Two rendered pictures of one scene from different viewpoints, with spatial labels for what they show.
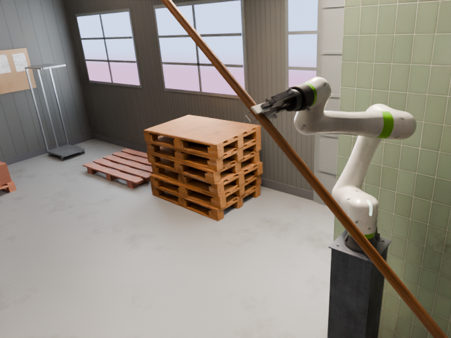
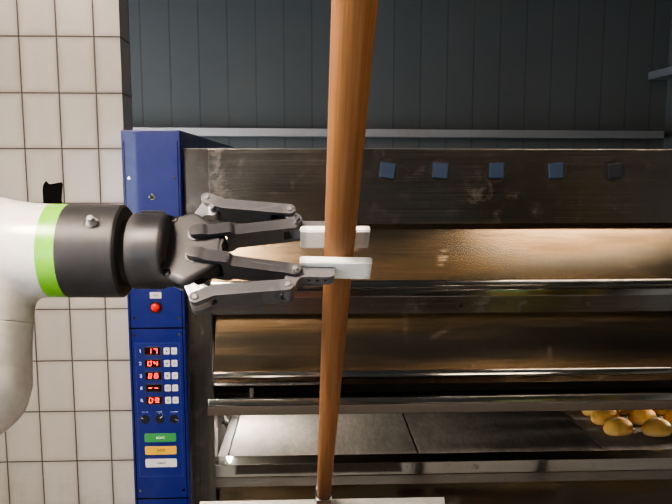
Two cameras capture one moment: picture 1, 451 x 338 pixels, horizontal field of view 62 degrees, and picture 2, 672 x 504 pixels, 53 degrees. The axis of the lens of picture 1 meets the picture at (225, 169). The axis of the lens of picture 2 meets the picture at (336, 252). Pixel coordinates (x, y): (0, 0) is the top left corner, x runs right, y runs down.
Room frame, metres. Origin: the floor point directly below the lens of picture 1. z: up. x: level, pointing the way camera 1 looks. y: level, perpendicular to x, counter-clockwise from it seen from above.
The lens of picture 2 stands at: (1.70, 0.32, 2.04)
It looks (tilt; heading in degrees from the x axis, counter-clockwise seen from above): 7 degrees down; 221
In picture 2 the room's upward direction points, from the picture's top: straight up
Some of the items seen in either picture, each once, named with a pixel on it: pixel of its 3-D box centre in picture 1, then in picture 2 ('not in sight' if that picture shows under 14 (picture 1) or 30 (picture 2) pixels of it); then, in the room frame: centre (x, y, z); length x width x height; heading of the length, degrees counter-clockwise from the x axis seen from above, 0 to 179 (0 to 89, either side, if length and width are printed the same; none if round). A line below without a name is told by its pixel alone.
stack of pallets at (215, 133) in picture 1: (204, 161); not in sight; (4.63, 0.27, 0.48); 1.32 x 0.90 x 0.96; 47
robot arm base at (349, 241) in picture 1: (365, 233); not in sight; (1.56, -0.66, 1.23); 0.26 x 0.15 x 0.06; 137
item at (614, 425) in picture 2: not in sight; (636, 398); (-0.81, -0.41, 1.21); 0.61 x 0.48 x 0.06; 43
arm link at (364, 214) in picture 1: (360, 213); not in sight; (1.53, -0.62, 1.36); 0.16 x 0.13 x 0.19; 10
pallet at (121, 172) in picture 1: (131, 166); not in sight; (5.74, 1.52, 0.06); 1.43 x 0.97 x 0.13; 47
